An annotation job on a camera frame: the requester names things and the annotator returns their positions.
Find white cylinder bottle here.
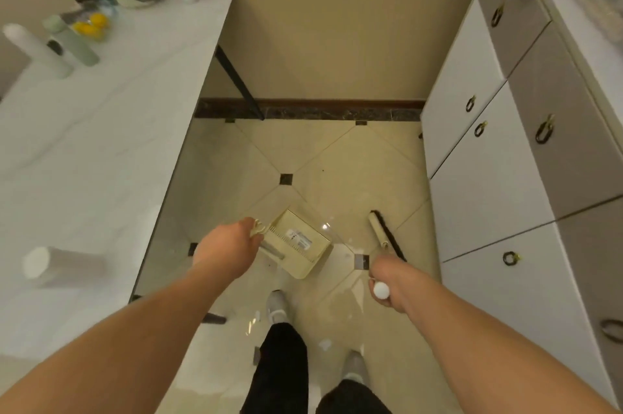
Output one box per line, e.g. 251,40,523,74
2,23,75,80

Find person's right forearm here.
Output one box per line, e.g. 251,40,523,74
404,277,619,414

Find person's left hand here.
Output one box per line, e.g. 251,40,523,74
192,216,267,284

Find pale green bottle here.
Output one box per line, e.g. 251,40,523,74
42,14,101,68

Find person's right hand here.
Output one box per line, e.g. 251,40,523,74
367,253,431,316

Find black trousers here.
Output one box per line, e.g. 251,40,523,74
241,322,391,414

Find cream dustpan with metal handle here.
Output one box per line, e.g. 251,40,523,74
248,208,335,281

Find brass ring cabinet handles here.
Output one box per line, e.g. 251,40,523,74
465,5,623,345

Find cream broom with metal handle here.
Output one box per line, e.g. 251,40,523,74
367,210,408,301

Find white marble table black legs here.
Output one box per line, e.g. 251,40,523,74
0,0,266,365

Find yellow fruits in glass dish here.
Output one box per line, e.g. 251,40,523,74
70,12,111,43

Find beige tiled floor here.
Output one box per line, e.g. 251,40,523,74
130,116,445,414

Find person's right grey shoe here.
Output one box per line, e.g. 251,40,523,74
340,350,367,384

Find person's left grey shoe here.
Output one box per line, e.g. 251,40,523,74
266,289,295,328

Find white and grey cabinet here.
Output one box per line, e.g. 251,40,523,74
419,0,623,409

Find person's grey shoe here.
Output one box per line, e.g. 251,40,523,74
340,350,367,384
266,289,295,328

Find person's left forearm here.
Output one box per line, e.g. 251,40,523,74
0,262,230,414

